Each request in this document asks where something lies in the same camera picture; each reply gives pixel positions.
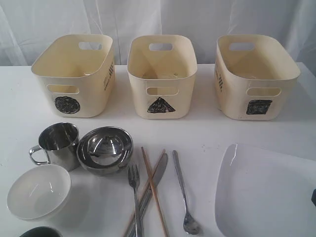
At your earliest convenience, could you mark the white curtain backdrop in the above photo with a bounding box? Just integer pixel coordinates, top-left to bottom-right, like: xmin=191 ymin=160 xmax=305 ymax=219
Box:
xmin=0 ymin=0 xmax=316 ymax=71

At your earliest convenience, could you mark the cream bin with triangle mark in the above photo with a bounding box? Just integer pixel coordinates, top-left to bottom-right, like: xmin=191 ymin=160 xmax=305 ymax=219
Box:
xmin=127 ymin=35 xmax=198 ymax=119

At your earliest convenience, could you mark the long steel spoon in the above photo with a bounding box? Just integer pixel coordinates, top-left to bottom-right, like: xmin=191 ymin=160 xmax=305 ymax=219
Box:
xmin=172 ymin=150 xmax=200 ymax=235

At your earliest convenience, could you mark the wooden chopstick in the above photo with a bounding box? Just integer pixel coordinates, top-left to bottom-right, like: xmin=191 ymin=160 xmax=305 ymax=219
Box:
xmin=121 ymin=148 xmax=166 ymax=237
xmin=141 ymin=147 xmax=168 ymax=237

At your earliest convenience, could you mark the steel table knife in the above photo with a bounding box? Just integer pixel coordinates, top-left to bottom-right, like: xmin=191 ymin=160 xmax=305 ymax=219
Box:
xmin=127 ymin=153 xmax=169 ymax=237

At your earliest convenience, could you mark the steel mug with handle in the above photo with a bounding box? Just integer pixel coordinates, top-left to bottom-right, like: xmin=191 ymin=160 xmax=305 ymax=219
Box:
xmin=29 ymin=122 xmax=80 ymax=171

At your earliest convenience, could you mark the cream bin with square mark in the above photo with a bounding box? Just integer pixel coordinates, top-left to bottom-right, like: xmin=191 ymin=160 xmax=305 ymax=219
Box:
xmin=214 ymin=35 xmax=301 ymax=120

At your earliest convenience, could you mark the dark object at right edge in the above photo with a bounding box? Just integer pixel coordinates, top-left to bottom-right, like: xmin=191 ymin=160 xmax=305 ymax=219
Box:
xmin=311 ymin=189 xmax=316 ymax=206

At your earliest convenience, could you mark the steel fork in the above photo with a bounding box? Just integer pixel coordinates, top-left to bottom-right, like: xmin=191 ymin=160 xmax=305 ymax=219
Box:
xmin=128 ymin=164 xmax=143 ymax=237

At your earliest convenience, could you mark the dark green cup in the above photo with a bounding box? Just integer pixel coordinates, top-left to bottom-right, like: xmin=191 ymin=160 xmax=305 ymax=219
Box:
xmin=20 ymin=226 xmax=62 ymax=237

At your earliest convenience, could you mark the white ceramic bowl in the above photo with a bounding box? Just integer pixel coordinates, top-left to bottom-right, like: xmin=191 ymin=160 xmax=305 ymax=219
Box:
xmin=6 ymin=164 xmax=72 ymax=222

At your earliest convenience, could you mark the white square plate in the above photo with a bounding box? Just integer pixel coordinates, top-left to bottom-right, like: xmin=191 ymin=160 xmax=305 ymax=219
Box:
xmin=215 ymin=144 xmax=316 ymax=237

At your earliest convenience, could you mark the cream bin with circle mark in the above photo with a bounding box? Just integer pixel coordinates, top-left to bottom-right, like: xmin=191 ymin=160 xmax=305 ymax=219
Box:
xmin=31 ymin=34 xmax=116 ymax=118

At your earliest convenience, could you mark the stainless steel bowl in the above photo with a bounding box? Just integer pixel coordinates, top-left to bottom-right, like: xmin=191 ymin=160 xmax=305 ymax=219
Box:
xmin=77 ymin=126 xmax=133 ymax=176

